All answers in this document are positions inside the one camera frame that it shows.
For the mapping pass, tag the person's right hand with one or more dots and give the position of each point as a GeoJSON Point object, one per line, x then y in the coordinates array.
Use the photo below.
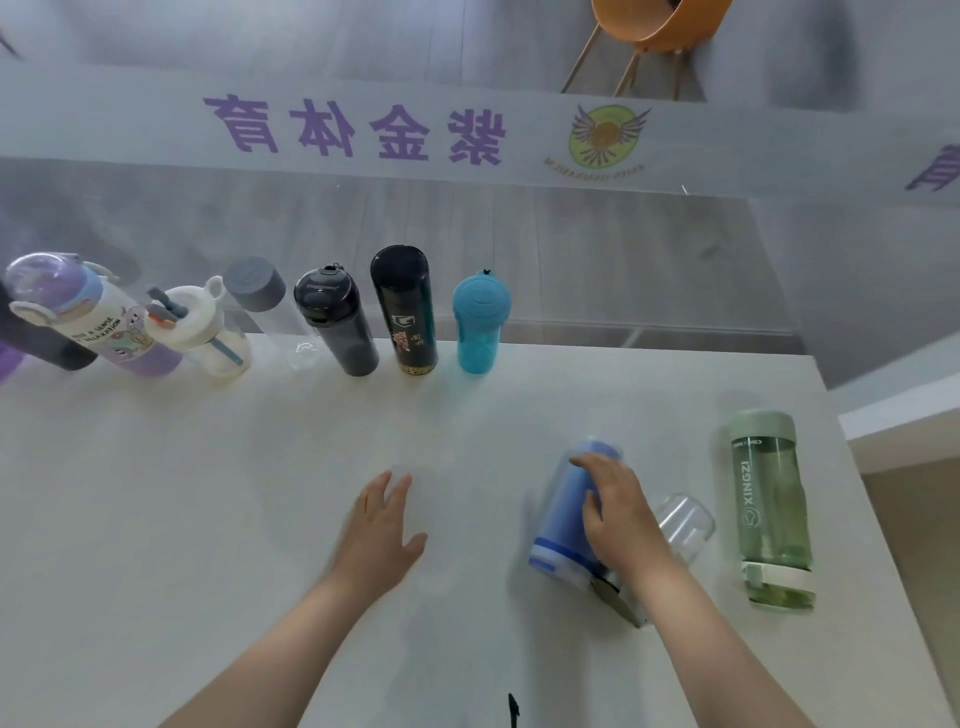
{"type": "Point", "coordinates": [626, 532]}

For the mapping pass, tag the clear cup with cream lid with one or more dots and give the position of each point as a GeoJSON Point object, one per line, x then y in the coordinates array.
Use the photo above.
{"type": "Point", "coordinates": [195, 330]}

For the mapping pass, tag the orange chair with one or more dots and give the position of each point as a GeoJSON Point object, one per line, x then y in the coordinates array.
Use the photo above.
{"type": "Point", "coordinates": [645, 22]}

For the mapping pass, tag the dark grey flip-top bottle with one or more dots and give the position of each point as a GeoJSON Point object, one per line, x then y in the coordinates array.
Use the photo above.
{"type": "Point", "coordinates": [45, 349]}

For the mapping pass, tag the clear bottle with beige lid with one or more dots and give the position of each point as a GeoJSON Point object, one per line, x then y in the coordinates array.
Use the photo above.
{"type": "Point", "coordinates": [686, 525]}

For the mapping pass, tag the lavender bottle with white lid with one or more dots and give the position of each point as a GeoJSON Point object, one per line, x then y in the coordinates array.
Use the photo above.
{"type": "Point", "coordinates": [562, 525]}

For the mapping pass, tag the frosted band with purple print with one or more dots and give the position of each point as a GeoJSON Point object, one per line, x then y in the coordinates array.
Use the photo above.
{"type": "Point", "coordinates": [712, 150]}

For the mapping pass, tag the white table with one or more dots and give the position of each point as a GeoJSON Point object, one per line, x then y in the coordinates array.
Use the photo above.
{"type": "Point", "coordinates": [225, 487]}

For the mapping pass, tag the teal plastic bottle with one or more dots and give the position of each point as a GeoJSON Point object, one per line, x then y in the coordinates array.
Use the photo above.
{"type": "Point", "coordinates": [480, 315]}

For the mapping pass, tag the tall black thermos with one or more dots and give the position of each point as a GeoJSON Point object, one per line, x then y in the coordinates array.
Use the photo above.
{"type": "Point", "coordinates": [403, 300]}

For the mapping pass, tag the purple-lid printed white bottle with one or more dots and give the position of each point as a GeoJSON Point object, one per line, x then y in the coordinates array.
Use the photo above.
{"type": "Point", "coordinates": [75, 300]}

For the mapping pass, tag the clear bottle with grey cap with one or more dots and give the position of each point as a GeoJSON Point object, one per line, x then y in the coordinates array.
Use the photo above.
{"type": "Point", "coordinates": [255, 285]}

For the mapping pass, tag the person's right forearm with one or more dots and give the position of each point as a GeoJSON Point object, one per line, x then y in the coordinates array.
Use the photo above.
{"type": "Point", "coordinates": [720, 660]}

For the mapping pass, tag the person's left forearm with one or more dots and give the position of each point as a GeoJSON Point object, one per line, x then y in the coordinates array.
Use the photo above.
{"type": "Point", "coordinates": [277, 660]}

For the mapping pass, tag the green Xingzi bottle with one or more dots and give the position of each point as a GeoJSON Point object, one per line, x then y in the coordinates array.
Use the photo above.
{"type": "Point", "coordinates": [772, 510]}

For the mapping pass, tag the person's left hand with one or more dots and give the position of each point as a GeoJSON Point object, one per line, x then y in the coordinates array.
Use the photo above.
{"type": "Point", "coordinates": [375, 540]}

